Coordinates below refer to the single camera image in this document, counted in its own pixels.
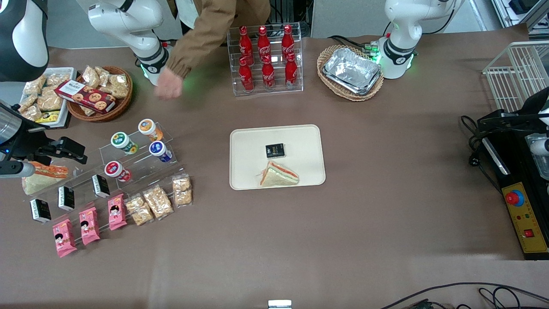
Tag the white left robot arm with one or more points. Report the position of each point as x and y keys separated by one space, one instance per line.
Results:
x=401 y=25

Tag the red gum bottle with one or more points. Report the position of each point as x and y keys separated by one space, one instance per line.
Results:
x=116 y=170

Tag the small silver device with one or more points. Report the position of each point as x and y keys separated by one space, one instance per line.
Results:
x=279 y=304

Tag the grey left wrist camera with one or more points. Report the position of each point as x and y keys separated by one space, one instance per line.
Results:
x=539 y=146

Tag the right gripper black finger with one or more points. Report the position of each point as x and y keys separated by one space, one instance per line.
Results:
x=64 y=156
x=70 y=146

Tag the clear bag cereal snack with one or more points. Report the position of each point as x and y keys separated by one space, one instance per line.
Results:
x=26 y=103
x=49 y=102
x=104 y=75
x=91 y=76
x=88 y=110
x=34 y=85
x=32 y=113
x=119 y=86
x=58 y=79

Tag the oval wicker basket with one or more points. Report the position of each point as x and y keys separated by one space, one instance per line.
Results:
x=326 y=58

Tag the yellow snack packet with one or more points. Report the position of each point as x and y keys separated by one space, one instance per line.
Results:
x=48 y=116

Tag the black control box yellow panel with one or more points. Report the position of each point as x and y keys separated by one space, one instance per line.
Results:
x=525 y=223

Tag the green gum bottle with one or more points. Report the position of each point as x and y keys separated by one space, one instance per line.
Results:
x=122 y=140

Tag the orange gum bottle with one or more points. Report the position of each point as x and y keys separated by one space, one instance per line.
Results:
x=148 y=128

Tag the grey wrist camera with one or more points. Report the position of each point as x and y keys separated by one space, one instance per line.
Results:
x=539 y=146
x=15 y=169

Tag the pink snack packet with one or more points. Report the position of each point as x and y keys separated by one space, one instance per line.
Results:
x=89 y=226
x=116 y=211
x=64 y=238

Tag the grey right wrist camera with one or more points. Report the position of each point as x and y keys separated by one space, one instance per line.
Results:
x=15 y=169

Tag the small black carton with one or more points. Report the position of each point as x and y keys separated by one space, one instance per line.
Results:
x=66 y=198
x=101 y=185
x=275 y=150
x=40 y=210

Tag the wrapped triangle sandwich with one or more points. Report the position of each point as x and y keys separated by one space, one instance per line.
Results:
x=47 y=182
x=278 y=176

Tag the brown table cover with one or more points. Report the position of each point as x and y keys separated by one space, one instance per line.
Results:
x=386 y=214

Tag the red cookie box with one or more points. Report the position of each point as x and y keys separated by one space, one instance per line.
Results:
x=88 y=96

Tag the white rectangular snack tray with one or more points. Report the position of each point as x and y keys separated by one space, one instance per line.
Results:
x=64 y=115

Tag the clear acrylic bottle rack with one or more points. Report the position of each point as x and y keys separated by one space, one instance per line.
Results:
x=233 y=88

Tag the clear acrylic stepped stand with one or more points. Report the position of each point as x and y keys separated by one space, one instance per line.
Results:
x=141 y=161

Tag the brown sleeved person forearm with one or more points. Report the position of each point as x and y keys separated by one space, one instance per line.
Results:
x=206 y=34

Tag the blue gum bottle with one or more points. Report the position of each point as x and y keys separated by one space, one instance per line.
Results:
x=159 y=151

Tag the beige plastic tray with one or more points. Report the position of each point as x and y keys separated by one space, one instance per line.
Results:
x=300 y=141

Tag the aluminium frame shelf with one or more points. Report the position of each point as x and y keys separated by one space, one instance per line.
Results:
x=521 y=13

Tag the red cola bottle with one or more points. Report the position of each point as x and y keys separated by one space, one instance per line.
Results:
x=268 y=74
x=287 y=42
x=245 y=43
x=263 y=43
x=291 y=72
x=245 y=76

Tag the bare person hand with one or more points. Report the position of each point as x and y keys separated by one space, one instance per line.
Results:
x=169 y=85

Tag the clear-wrapped granola bar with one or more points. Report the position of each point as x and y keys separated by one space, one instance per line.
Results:
x=158 y=201
x=139 y=210
x=182 y=191

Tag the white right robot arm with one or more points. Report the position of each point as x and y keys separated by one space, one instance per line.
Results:
x=128 y=19

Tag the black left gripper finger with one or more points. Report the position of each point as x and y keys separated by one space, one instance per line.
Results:
x=506 y=113
x=499 y=124

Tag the aluminium foil tray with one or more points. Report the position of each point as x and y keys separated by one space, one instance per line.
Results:
x=351 y=71

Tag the round brown wicker basket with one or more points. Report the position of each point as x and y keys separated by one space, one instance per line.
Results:
x=122 y=105

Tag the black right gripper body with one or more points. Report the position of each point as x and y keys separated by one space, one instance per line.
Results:
x=26 y=142

